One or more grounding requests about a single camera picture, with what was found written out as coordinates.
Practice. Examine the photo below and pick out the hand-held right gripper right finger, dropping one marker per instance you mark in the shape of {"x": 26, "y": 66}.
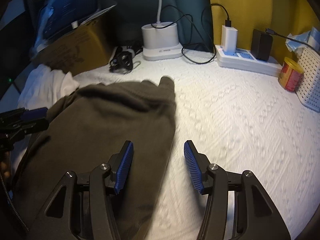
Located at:
{"x": 193, "y": 167}

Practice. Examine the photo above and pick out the person's left hand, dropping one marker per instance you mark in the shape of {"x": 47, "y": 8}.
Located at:
{"x": 5, "y": 166}

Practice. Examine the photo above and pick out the white charger adapter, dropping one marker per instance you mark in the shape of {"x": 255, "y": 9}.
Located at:
{"x": 229, "y": 38}

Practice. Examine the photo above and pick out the stack of blue cups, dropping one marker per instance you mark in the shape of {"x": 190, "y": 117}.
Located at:
{"x": 315, "y": 35}

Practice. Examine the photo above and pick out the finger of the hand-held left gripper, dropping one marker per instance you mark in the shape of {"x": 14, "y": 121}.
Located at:
{"x": 35, "y": 126}
{"x": 35, "y": 112}

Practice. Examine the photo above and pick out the white power strip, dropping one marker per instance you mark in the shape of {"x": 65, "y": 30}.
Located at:
{"x": 240, "y": 62}

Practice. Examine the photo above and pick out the white desk lamp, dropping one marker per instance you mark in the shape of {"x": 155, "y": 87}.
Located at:
{"x": 160, "y": 37}

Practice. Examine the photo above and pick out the yellow curtain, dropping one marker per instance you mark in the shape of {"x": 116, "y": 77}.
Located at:
{"x": 262, "y": 5}

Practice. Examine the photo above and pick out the crumpled white tissue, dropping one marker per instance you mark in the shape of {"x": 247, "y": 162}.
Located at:
{"x": 297, "y": 43}

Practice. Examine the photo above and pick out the white cloth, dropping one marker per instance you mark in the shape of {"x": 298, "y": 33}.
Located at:
{"x": 45, "y": 85}

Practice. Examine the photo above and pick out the brown cardboard box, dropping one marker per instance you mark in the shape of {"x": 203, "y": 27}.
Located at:
{"x": 75, "y": 47}

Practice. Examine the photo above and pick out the blue plastic packet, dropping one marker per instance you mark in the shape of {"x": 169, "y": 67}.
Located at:
{"x": 62, "y": 12}

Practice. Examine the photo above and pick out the black charger adapter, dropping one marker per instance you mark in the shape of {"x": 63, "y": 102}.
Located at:
{"x": 262, "y": 45}

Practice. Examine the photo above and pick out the red tin can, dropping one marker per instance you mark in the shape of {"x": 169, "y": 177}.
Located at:
{"x": 290, "y": 76}

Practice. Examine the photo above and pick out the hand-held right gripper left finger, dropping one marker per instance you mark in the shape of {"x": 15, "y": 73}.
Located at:
{"x": 123, "y": 167}

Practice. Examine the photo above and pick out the white perforated plastic basket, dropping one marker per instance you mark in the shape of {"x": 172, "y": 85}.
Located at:
{"x": 311, "y": 80}

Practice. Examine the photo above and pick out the dark brown t-shirt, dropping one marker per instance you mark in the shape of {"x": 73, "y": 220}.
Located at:
{"x": 112, "y": 120}

